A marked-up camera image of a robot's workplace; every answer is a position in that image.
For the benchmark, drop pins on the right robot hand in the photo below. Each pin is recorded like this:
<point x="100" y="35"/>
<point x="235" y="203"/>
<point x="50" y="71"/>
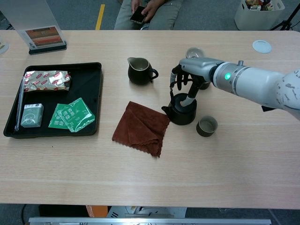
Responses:
<point x="199" y="68"/>

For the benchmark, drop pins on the black teapot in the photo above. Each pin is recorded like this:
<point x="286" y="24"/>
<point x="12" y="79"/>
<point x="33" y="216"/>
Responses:
<point x="182" y="117"/>

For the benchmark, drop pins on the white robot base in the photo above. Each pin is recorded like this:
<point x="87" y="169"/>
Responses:
<point x="145" y="212"/>

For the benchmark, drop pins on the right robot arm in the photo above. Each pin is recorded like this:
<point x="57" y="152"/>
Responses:
<point x="253" y="82"/>

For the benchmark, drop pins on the grey teacup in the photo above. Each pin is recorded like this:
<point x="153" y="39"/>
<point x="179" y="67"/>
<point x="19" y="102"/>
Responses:
<point x="204" y="85"/>
<point x="193" y="52"/>
<point x="202" y="131"/>

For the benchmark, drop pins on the seated person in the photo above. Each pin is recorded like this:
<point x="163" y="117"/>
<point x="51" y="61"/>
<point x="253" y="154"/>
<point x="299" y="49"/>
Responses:
<point x="164" y="16"/>

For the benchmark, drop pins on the white table grommet cap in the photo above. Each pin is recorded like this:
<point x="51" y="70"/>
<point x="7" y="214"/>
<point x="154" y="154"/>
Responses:
<point x="262" y="46"/>

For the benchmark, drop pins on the white storage bin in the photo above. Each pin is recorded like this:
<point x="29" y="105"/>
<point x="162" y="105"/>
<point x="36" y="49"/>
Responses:
<point x="253" y="18"/>

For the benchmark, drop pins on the black smartphone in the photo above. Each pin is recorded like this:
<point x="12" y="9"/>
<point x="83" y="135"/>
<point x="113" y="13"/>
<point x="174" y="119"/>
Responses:
<point x="138" y="14"/>

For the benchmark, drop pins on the brown folded cloth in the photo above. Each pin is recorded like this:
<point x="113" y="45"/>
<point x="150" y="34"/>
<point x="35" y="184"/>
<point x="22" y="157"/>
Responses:
<point x="140" y="129"/>

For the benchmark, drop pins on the black tripod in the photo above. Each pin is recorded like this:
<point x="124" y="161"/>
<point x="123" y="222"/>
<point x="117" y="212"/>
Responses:
<point x="284" y="23"/>

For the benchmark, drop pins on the black plastic tray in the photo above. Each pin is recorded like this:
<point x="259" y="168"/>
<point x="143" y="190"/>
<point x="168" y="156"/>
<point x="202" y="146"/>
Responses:
<point x="86" y="82"/>

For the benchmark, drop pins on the green tea sachet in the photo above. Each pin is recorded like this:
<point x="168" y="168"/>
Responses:
<point x="78" y="112"/>
<point x="55" y="119"/>

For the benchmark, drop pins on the silver foil tea packet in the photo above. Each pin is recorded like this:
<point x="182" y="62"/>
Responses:
<point x="47" y="80"/>

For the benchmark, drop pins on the acrylic sign stand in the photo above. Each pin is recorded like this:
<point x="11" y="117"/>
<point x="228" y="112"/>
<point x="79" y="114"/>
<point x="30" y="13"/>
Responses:
<point x="44" y="37"/>

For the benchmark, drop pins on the grey-green small tea box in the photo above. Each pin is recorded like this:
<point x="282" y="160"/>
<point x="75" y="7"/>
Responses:
<point x="31" y="116"/>

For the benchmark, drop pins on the orange panel under table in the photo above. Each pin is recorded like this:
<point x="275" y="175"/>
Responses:
<point x="96" y="211"/>

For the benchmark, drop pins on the white round dish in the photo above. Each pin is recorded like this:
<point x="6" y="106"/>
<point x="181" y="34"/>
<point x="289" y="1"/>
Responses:
<point x="2" y="48"/>

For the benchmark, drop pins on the aluminium rail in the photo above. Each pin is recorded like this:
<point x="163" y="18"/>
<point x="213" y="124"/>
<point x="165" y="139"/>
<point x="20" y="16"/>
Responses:
<point x="164" y="221"/>

